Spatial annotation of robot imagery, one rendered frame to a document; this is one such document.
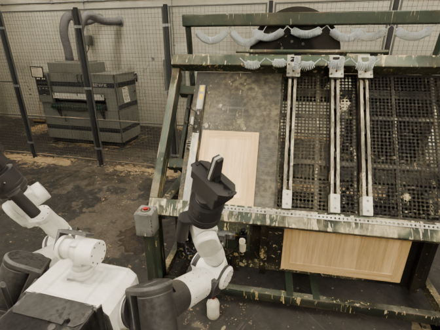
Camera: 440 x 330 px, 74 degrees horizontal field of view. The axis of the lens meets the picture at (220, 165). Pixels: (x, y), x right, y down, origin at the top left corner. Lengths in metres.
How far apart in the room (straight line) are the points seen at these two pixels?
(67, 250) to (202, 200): 0.37
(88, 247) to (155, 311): 0.23
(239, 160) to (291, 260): 0.92
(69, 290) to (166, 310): 0.26
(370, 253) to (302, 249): 0.49
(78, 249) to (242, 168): 1.52
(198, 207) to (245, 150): 1.52
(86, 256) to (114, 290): 0.11
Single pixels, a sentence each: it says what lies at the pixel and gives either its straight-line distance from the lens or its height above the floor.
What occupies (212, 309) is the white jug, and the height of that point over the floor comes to 0.12.
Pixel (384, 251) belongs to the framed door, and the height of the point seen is 0.52.
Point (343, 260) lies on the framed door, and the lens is 2.56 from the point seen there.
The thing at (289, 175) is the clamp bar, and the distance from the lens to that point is 2.08.
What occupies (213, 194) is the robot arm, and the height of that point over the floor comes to 1.64.
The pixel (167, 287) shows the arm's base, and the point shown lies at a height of 1.39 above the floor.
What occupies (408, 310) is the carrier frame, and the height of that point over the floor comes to 0.18.
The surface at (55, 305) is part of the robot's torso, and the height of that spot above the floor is 1.37.
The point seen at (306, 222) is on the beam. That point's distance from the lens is 2.05.
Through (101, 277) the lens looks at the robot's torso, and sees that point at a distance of 0.89.
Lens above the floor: 1.94
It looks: 22 degrees down
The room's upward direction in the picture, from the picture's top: straight up
